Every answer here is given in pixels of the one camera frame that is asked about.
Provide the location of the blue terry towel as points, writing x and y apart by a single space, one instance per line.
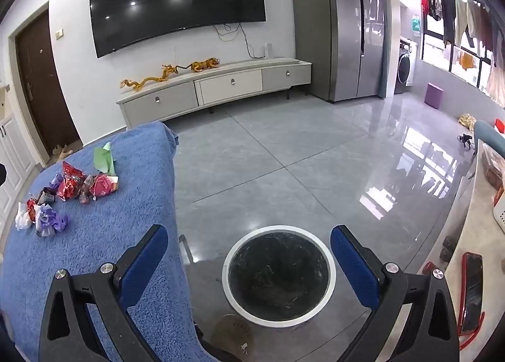
110 235

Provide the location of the dark slippers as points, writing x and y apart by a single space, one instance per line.
448 248

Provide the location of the phone in red case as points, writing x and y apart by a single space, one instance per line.
471 295

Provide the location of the round white-rimmed trash bin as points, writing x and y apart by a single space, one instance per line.
276 279

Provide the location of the small white device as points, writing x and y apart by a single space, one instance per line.
268 51

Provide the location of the orange tiger figure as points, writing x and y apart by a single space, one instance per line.
203 65

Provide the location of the green paper scrap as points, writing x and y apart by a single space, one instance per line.
103 158

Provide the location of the dark wrapper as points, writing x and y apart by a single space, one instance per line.
85 190

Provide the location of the purple plastic bag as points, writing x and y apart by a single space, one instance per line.
49 220

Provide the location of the white cupboard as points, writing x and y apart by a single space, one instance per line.
10 148

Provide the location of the pink-red snack packet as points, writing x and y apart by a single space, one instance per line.
101 185

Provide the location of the green and white sign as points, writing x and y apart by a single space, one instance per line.
415 25

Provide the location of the brown ribbed object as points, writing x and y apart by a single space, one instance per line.
231 332

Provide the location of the black toy animal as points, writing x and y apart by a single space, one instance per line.
466 140

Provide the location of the yellow toy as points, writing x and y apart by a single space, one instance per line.
467 119

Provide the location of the tall grey cabinet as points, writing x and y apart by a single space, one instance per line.
311 30

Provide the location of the black snack packet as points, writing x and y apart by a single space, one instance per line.
46 196

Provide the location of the dark brown door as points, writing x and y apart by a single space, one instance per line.
43 89

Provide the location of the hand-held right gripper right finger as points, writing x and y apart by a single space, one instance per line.
351 263

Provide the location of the red snack packet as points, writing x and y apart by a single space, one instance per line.
70 184

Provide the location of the teal padded armrest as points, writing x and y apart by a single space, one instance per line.
487 132

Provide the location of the pair of beige shoes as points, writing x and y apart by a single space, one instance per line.
63 150

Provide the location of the wall light switch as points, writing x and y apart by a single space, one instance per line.
59 33

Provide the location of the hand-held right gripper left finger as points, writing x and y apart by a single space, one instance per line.
144 263

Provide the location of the white tissue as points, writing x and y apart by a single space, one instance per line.
23 220

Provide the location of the purple stool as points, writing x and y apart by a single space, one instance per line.
433 95

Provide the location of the washing machine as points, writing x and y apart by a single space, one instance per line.
404 68

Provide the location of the small red wrapper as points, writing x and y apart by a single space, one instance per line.
30 204

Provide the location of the low grey television cabinet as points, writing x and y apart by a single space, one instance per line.
229 83

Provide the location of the golden dragon figure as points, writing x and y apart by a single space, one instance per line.
150 79

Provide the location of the silver refrigerator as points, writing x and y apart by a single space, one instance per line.
355 30

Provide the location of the small purple wrapper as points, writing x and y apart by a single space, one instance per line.
56 181

